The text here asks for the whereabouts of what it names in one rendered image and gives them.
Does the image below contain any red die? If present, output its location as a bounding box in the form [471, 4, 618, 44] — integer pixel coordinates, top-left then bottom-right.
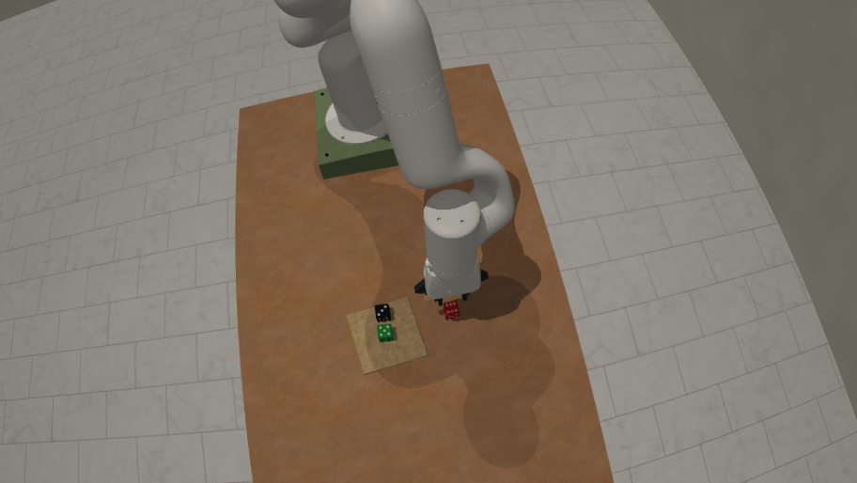
[444, 301, 460, 319]

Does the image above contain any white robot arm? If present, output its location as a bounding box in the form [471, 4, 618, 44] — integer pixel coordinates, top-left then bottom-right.
[274, 0, 515, 280]

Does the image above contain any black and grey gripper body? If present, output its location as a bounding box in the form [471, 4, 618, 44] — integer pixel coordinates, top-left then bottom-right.
[423, 257, 481, 300]

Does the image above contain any green die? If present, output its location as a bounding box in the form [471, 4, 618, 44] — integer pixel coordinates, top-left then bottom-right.
[377, 323, 394, 342]

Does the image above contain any black die with white pips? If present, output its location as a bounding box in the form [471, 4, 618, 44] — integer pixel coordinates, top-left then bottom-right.
[375, 304, 391, 322]

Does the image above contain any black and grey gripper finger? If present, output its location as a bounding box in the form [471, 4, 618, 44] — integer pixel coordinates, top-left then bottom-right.
[414, 279, 443, 306]
[462, 269, 489, 302]

